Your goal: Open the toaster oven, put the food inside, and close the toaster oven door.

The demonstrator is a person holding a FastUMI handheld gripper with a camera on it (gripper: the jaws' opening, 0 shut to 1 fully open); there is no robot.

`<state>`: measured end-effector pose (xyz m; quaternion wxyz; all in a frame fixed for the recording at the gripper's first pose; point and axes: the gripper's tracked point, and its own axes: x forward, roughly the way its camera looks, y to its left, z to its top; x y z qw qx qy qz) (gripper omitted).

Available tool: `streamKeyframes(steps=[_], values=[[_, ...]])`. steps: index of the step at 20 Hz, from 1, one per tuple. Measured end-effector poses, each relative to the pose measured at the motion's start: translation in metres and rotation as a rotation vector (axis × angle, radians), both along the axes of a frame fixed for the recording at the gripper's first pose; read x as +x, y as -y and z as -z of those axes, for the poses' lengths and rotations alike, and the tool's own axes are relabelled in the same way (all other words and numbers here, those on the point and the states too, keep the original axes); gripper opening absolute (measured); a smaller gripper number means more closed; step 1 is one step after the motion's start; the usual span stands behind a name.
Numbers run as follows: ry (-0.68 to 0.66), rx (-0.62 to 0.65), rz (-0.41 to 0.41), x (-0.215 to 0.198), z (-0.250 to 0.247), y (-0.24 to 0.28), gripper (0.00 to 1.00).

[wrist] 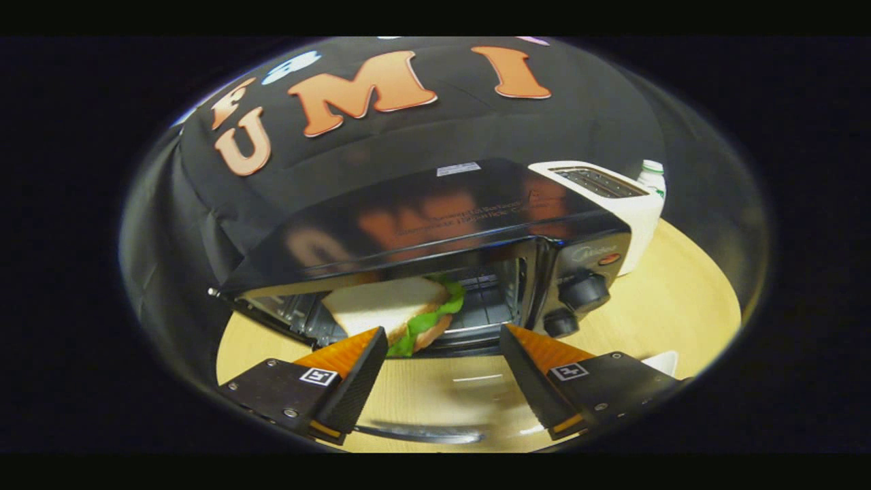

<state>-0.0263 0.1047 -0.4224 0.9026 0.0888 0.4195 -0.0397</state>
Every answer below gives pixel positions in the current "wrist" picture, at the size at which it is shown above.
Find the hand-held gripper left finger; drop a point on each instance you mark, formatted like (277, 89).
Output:
(357, 381)

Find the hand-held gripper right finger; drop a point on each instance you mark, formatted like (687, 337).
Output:
(529, 378)

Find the lettuce sandwich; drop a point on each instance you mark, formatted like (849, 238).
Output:
(381, 306)

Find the black toaster oven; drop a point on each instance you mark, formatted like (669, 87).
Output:
(422, 218)

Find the white pop-up toaster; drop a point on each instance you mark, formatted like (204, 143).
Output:
(643, 211)

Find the white square plate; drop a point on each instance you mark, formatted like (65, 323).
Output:
(663, 364)

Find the white green-label bottle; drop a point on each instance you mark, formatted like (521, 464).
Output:
(653, 175)

